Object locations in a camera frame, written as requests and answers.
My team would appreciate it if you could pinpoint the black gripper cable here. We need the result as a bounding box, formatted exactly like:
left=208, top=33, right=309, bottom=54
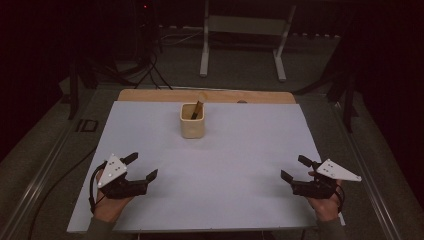
left=87, top=161, right=108, bottom=215
left=334, top=184, right=345, bottom=215

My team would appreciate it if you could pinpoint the person's right hand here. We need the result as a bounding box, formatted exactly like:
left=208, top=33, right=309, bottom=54
left=305, top=179, right=344, bottom=223

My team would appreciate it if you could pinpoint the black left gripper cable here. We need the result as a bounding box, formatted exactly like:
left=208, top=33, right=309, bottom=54
left=87, top=161, right=108, bottom=215

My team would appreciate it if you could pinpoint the white table sheet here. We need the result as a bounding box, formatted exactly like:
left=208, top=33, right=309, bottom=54
left=66, top=100, right=323, bottom=234

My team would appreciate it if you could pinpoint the person's left hand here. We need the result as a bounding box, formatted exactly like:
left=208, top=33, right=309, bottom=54
left=93, top=170, right=135, bottom=223

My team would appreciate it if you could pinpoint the metal frame rail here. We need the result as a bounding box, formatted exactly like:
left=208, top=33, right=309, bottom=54
left=0, top=87, right=113, bottom=240
left=331, top=98, right=403, bottom=240

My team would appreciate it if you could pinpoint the cream square cup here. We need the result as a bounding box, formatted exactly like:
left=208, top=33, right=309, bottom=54
left=179, top=102, right=206, bottom=140

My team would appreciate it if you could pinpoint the makeup brush with dark handle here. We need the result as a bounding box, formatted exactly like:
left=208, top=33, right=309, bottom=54
left=190, top=92, right=210, bottom=121

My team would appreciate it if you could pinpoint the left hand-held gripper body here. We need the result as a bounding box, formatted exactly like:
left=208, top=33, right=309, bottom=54
left=96, top=153, right=150, bottom=201

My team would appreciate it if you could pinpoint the black tripod stand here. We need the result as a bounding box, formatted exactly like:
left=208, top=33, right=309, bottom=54
left=67, top=49, right=174, bottom=121
left=295, top=33, right=360, bottom=134

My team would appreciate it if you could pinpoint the black floor cable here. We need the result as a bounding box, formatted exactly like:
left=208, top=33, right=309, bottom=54
left=27, top=145, right=98, bottom=240

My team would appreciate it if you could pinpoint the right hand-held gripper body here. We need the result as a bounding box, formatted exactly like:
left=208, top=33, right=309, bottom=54
left=291, top=158, right=363, bottom=200

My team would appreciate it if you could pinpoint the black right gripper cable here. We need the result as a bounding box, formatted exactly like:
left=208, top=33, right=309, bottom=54
left=334, top=184, right=345, bottom=215

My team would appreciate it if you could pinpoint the white metal stand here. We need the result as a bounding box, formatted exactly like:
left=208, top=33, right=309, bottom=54
left=199, top=0, right=298, bottom=83

